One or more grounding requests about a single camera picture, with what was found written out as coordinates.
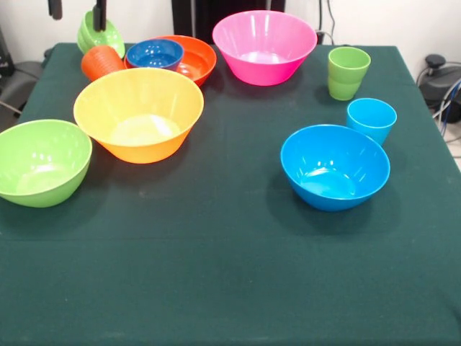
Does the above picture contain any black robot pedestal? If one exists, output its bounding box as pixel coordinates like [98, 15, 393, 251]
[171, 0, 286, 45]

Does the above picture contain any white and blue cable bundle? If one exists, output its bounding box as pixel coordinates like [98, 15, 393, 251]
[431, 77, 461, 159]

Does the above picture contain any large orange bowl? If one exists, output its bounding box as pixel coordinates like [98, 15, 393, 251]
[73, 67, 205, 165]

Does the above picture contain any large green bowl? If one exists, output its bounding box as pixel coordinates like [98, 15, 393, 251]
[0, 119, 93, 208]

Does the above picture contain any small dark blue bowl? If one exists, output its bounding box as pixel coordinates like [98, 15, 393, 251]
[125, 38, 185, 72]

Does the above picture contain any red-orange bowl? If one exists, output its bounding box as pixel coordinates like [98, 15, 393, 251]
[124, 35, 218, 88]

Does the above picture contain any light blue bowl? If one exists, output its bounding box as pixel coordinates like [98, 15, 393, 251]
[280, 124, 391, 213]

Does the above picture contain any dark green tablecloth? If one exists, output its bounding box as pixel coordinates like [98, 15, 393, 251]
[0, 42, 461, 346]

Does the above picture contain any large pink bowl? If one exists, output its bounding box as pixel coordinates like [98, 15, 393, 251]
[212, 9, 318, 87]

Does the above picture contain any small green bowl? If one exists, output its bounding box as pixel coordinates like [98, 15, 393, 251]
[76, 10, 126, 58]

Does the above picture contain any black wall cable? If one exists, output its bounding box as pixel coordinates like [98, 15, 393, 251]
[325, 0, 336, 44]

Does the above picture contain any light blue cup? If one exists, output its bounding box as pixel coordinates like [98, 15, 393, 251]
[346, 97, 398, 146]

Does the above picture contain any red-orange cup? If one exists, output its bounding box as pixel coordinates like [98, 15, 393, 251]
[80, 45, 127, 83]

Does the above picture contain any green cup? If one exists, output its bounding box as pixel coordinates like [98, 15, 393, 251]
[327, 46, 372, 102]

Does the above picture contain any black stand base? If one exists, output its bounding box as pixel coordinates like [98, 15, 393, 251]
[416, 53, 461, 109]

